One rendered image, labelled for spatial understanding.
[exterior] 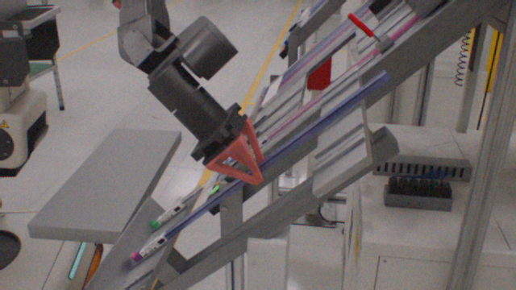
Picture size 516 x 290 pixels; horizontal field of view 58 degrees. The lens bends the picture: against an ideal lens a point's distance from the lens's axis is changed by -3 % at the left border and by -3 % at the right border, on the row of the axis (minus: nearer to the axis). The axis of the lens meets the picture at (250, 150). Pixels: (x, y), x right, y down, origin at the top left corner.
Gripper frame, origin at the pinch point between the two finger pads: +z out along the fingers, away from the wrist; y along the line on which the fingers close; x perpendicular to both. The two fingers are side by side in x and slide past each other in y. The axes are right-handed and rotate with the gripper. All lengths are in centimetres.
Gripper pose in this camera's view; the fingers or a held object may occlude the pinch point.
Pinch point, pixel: (257, 171)
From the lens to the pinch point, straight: 69.9
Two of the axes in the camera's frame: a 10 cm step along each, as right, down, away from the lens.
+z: 6.8, 7.0, 2.2
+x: -7.2, 5.7, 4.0
